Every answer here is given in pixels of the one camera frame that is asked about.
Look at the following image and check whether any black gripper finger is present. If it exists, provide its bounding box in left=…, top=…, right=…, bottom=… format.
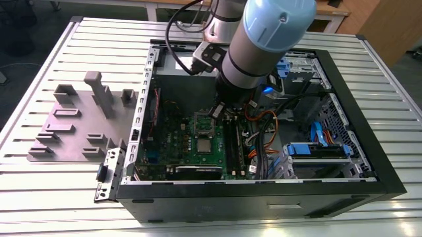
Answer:
left=209, top=103, right=226, bottom=120

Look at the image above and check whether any metal socket cover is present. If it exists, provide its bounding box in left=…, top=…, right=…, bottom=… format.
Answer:
left=193, top=110, right=217, bottom=138

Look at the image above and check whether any grey power supply unit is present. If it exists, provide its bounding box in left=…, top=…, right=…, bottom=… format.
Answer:
left=153, top=51, right=220, bottom=112

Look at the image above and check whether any blue drive carrier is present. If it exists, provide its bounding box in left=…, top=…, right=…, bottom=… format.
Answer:
left=274, top=59, right=291, bottom=81

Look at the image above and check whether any green motherboard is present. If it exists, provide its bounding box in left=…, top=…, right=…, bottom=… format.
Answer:
left=136, top=108, right=256, bottom=181

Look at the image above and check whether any silver metal drive cage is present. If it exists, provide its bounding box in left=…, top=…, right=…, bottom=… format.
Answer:
left=256, top=51, right=329, bottom=109

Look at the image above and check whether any black graphics card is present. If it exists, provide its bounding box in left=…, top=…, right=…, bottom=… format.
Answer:
left=165, top=164, right=222, bottom=181

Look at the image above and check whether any hard disk in blue carrier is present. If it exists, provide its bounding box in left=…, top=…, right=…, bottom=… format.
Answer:
left=284, top=143, right=352, bottom=158

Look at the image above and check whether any black PC case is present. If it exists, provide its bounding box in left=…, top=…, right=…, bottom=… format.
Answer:
left=114, top=39, right=408, bottom=224

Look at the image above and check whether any silver metal disk bay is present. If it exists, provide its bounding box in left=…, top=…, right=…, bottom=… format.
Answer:
left=281, top=142, right=377, bottom=180

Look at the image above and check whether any grey parts rack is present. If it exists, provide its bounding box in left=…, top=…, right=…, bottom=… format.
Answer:
left=26, top=71, right=138, bottom=163

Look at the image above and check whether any wooden cabinet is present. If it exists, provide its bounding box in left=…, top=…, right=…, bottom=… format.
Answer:
left=337, top=0, right=422, bottom=67

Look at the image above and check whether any orange wire bundle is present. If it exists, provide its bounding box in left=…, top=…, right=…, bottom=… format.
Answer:
left=242, top=110, right=280, bottom=158

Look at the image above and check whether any black cable bundle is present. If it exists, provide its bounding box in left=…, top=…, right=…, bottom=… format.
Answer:
left=253, top=92, right=325, bottom=180

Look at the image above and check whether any blue wire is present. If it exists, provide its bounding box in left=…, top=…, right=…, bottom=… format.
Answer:
left=309, top=122, right=329, bottom=148

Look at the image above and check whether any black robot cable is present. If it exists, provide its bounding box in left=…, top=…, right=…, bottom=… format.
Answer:
left=162, top=0, right=210, bottom=76

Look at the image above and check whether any silver expansion card bracket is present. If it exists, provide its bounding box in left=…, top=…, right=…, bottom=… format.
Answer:
left=93, top=146, right=128, bottom=203

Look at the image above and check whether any wooden desk white frame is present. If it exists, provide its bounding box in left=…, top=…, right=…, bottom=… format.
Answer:
left=144, top=0, right=351, bottom=34

